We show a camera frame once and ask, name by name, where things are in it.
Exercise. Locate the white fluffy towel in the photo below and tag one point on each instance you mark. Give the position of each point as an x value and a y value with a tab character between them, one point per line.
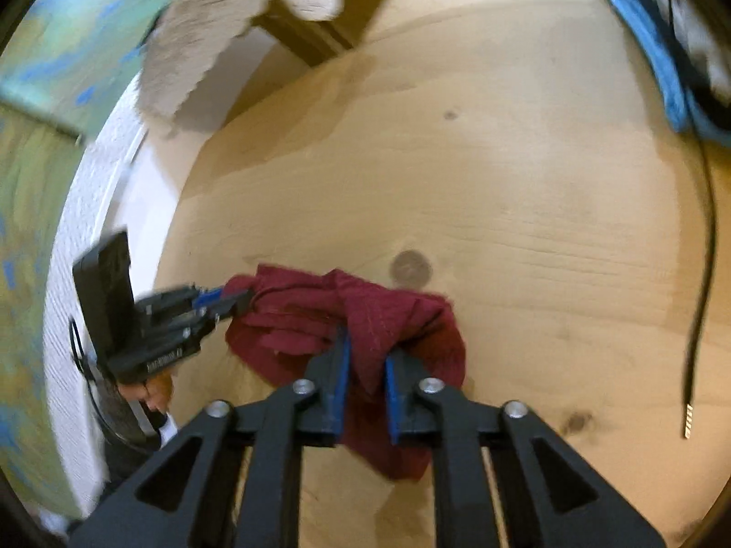
200	34

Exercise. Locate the person's left hand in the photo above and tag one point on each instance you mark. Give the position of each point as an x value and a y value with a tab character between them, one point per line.
147	393

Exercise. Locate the dark wooden frame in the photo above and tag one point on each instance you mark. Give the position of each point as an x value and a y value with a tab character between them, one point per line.
311	34

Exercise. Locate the dark and white cloth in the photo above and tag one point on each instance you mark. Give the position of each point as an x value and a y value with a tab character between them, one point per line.
702	28

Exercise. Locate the maroon cloth garment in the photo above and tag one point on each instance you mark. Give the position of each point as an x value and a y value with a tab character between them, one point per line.
394	319

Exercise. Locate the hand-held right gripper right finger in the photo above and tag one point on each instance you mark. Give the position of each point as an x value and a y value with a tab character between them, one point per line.
394	408

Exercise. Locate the green blue patterned cloth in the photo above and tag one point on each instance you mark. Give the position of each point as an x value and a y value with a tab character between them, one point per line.
34	228

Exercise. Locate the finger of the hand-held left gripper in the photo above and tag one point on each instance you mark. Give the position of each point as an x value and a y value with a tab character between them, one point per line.
191	332
220	298

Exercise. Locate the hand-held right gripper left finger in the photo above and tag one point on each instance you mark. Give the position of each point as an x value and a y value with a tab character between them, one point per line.
341	394

